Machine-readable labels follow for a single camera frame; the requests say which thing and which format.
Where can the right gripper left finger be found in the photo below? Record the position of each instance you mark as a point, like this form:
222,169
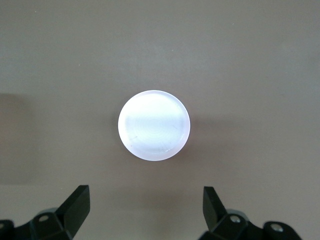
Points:
72,215

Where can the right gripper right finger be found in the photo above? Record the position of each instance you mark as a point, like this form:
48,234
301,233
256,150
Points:
215,215

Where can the pink round plate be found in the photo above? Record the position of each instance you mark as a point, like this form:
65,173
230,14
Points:
153,125

